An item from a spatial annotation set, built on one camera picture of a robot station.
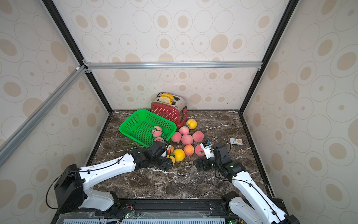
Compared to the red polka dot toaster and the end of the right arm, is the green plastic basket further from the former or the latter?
the end of the right arm

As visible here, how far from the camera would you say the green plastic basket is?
1040 millimetres

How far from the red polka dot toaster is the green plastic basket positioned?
0.03 meters

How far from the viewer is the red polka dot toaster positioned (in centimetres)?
99
